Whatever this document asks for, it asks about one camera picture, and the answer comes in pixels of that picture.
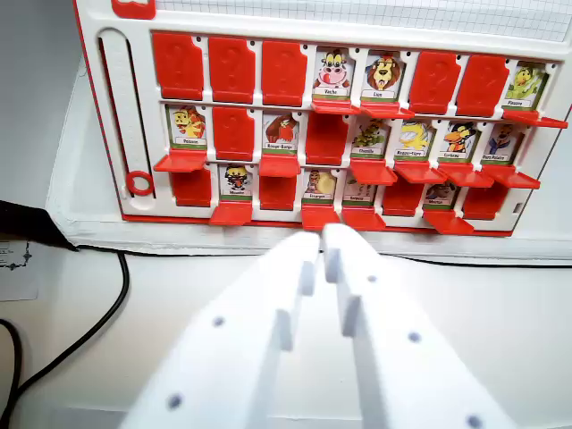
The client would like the white printed label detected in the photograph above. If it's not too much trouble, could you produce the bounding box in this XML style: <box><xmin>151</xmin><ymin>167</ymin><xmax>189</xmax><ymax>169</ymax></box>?
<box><xmin>0</xmin><ymin>240</ymin><xmax>40</xmax><ymax>303</ymax></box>

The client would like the red board flap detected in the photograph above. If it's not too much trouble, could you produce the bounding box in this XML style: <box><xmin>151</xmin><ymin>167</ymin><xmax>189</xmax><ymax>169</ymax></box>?
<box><xmin>436</xmin><ymin>161</ymin><xmax>495</xmax><ymax>189</ymax></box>

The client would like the looping black cable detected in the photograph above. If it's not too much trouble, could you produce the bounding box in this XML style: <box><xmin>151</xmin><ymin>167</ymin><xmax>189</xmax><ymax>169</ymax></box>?
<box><xmin>0</xmin><ymin>248</ymin><xmax>131</xmax><ymax>406</ymax></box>

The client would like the red and white game board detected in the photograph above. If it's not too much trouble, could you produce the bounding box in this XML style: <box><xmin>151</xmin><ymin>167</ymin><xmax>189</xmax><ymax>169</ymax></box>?
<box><xmin>72</xmin><ymin>0</ymin><xmax>572</xmax><ymax>238</ymax></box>

